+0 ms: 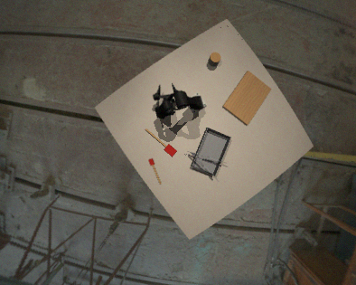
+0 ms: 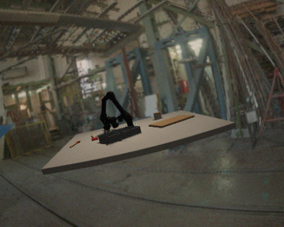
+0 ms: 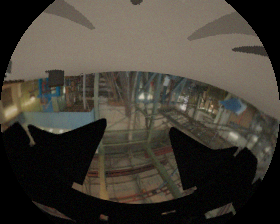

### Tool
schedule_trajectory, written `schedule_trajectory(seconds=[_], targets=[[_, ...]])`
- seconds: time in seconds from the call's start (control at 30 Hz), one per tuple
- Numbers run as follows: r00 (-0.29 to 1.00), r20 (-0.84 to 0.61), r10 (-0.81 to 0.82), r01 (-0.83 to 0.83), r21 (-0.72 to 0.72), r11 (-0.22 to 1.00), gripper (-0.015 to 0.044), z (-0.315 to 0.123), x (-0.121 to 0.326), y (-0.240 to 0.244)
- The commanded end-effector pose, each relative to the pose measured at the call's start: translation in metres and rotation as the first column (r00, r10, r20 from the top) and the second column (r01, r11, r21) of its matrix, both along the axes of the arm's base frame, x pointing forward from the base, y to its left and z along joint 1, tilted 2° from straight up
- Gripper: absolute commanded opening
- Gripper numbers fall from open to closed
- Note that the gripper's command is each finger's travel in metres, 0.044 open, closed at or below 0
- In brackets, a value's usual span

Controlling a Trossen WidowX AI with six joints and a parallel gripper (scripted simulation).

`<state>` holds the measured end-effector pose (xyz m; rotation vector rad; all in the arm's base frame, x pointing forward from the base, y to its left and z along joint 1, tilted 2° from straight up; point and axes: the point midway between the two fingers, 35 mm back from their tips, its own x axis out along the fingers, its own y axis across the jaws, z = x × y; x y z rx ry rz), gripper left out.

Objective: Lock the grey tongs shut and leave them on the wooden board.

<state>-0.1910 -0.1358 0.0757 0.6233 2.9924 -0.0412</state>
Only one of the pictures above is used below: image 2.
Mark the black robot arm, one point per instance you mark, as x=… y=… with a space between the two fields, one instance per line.
x=108 y=121

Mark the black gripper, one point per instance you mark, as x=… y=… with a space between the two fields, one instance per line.
x=118 y=118

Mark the brown wooden board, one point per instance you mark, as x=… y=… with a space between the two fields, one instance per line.
x=171 y=121

